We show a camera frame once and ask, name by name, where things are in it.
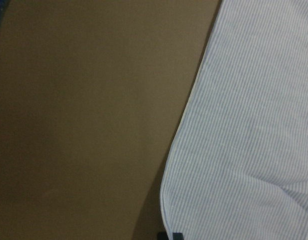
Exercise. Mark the blue striped button shirt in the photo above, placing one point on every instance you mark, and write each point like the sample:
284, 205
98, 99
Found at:
237, 168

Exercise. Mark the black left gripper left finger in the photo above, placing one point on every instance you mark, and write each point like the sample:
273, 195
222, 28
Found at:
161, 236

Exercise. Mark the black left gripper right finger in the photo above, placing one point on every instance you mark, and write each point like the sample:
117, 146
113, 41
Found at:
177, 236

